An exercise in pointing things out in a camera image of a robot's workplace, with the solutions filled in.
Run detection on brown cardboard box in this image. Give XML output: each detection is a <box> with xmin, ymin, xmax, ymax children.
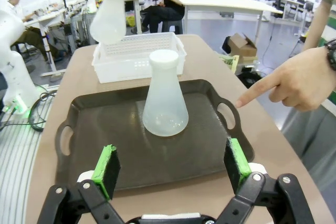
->
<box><xmin>222</xmin><ymin>33</ymin><xmax>259</xmax><ymax>65</ymax></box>

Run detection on green white carton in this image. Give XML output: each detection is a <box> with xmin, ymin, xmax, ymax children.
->
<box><xmin>219</xmin><ymin>54</ymin><xmax>240</xmax><ymax>73</ymax></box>

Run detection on seated person in white shirt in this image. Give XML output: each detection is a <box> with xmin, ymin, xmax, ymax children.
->
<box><xmin>4</xmin><ymin>0</ymin><xmax>61</xmax><ymax>64</ymax></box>

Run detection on person in green striped shirt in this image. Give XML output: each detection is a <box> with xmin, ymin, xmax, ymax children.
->
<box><xmin>280</xmin><ymin>0</ymin><xmax>336</xmax><ymax>209</ymax></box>

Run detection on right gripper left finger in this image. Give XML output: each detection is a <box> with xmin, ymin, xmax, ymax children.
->
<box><xmin>36</xmin><ymin>144</ymin><xmax>125</xmax><ymax>224</ymax></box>

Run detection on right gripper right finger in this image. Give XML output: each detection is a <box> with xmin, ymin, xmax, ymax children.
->
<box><xmin>209</xmin><ymin>137</ymin><xmax>316</xmax><ymax>224</ymax></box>

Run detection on person's right forearm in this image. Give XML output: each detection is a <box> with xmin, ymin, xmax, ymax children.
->
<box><xmin>301</xmin><ymin>0</ymin><xmax>332</xmax><ymax>51</ymax></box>

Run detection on large white office table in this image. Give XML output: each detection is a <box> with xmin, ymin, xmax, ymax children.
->
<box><xmin>171</xmin><ymin>0</ymin><xmax>284</xmax><ymax>36</ymax></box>

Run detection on seated person in black clothes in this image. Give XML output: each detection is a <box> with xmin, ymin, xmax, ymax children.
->
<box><xmin>140</xmin><ymin>0</ymin><xmax>186</xmax><ymax>34</ymax></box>

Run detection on translucent white conical flask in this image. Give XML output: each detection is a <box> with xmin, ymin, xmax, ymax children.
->
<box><xmin>89</xmin><ymin>0</ymin><xmax>132</xmax><ymax>45</ymax></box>
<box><xmin>142</xmin><ymin>49</ymin><xmax>190</xmax><ymax>138</ymax></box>

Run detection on grey stool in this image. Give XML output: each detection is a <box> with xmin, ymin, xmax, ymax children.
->
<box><xmin>161</xmin><ymin>19</ymin><xmax>185</xmax><ymax>35</ymax></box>

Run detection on person's left hand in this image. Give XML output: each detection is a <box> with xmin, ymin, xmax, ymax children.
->
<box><xmin>235</xmin><ymin>46</ymin><xmax>333</xmax><ymax>112</ymax></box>

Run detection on black floor cables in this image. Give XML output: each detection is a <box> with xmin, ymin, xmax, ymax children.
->
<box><xmin>0</xmin><ymin>89</ymin><xmax>58</xmax><ymax>132</ymax></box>

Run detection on dark brown plastic tray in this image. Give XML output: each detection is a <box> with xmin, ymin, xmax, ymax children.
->
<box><xmin>55</xmin><ymin>79</ymin><xmax>256</xmax><ymax>192</ymax></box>

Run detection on white frame work bench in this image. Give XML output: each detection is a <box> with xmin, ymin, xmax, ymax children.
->
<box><xmin>23</xmin><ymin>0</ymin><xmax>88</xmax><ymax>76</ymax></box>

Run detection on black wristwatch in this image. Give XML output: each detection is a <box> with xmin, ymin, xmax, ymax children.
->
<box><xmin>323</xmin><ymin>38</ymin><xmax>336</xmax><ymax>72</ymax></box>

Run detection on white perforated plastic basket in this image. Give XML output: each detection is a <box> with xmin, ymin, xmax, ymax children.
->
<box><xmin>91</xmin><ymin>31</ymin><xmax>188</xmax><ymax>84</ymax></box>

